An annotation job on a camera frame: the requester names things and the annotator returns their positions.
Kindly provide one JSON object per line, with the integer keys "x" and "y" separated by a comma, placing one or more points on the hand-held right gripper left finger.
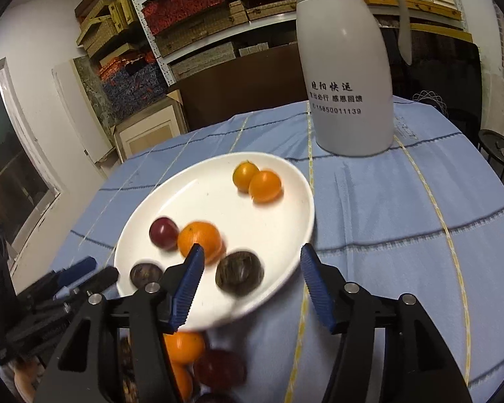
{"x": 188, "y": 285}

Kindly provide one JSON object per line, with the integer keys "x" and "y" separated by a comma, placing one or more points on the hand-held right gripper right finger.
{"x": 317, "y": 285}

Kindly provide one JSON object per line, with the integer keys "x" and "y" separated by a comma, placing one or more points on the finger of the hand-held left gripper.
{"x": 104, "y": 279}
{"x": 80, "y": 269}

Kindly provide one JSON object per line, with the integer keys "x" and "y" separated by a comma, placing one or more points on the white oval plate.
{"x": 218, "y": 205}

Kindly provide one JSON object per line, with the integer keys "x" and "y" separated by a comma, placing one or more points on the dark red cherry tomato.
{"x": 164, "y": 233}
{"x": 220, "y": 368}

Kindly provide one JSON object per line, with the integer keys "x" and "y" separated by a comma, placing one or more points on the large water chestnut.
{"x": 239, "y": 270}

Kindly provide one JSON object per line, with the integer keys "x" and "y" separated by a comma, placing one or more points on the blue checked tablecloth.
{"x": 403, "y": 239}

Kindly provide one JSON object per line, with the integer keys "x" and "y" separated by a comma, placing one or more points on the orange cherry tomato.
{"x": 266, "y": 187}

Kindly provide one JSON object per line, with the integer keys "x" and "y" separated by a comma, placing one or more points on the yellow-orange cherry tomato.
{"x": 243, "y": 175}

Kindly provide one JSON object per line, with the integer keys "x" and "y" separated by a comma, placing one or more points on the white framed window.
{"x": 12, "y": 155}

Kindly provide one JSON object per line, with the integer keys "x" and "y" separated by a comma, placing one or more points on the white leaning panel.
{"x": 73, "y": 113}

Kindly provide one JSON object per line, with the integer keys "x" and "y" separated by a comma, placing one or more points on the open cardboard box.
{"x": 151, "y": 126}

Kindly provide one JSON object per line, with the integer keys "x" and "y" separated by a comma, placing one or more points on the stack of blue patterned boxes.
{"x": 130, "y": 82}

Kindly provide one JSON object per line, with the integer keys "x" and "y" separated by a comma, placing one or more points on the white thermos jug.
{"x": 344, "y": 71}

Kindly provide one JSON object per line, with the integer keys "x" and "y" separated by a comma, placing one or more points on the black round stool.
{"x": 500, "y": 153}

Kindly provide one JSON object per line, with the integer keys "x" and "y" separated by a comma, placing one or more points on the pile of woven straw boxes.
{"x": 105, "y": 25}

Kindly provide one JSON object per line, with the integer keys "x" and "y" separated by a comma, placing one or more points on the black chair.
{"x": 441, "y": 71}

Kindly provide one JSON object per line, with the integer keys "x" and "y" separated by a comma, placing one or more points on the white metal shelving rack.
{"x": 149, "y": 29}

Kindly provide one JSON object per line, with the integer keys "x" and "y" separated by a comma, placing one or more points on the stack of red patterned boxes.
{"x": 180, "y": 4}

